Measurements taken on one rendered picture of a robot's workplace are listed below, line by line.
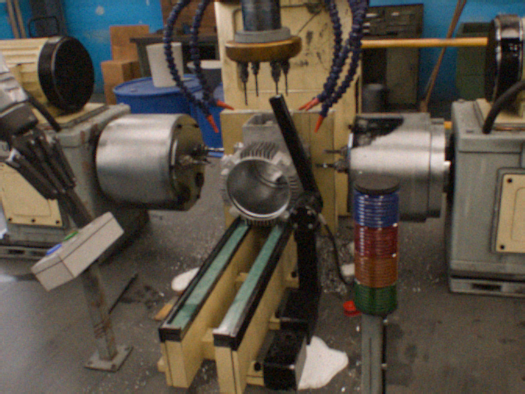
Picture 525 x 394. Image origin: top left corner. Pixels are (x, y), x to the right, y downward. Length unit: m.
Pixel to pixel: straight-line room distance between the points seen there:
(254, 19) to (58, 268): 0.67
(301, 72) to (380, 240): 0.84
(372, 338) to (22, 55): 1.08
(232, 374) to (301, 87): 0.82
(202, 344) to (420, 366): 0.41
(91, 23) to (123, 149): 6.89
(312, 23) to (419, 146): 0.48
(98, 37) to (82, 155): 6.81
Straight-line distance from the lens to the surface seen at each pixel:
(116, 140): 1.36
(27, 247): 1.62
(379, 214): 0.70
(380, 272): 0.74
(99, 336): 1.11
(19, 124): 1.03
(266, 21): 1.25
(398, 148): 1.17
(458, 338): 1.14
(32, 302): 1.41
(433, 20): 6.31
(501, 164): 1.15
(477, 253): 1.23
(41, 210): 1.49
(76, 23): 8.37
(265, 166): 1.43
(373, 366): 0.85
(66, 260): 0.95
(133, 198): 1.37
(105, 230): 1.04
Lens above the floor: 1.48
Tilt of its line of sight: 23 degrees down
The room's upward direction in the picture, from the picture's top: 5 degrees counter-clockwise
